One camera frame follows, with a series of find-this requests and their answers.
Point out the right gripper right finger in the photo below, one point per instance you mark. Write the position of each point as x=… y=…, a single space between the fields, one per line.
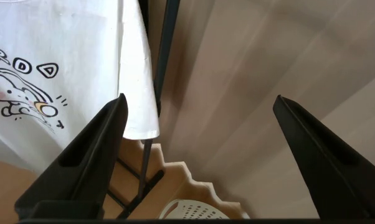
x=327 y=189

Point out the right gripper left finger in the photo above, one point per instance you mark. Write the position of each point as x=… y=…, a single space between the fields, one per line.
x=50 y=189

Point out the white garment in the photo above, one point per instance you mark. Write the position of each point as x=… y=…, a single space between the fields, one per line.
x=66 y=46

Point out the white laundry basket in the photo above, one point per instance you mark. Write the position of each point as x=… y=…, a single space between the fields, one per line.
x=193 y=211

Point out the black clothes rack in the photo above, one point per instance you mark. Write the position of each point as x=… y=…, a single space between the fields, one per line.
x=165 y=46

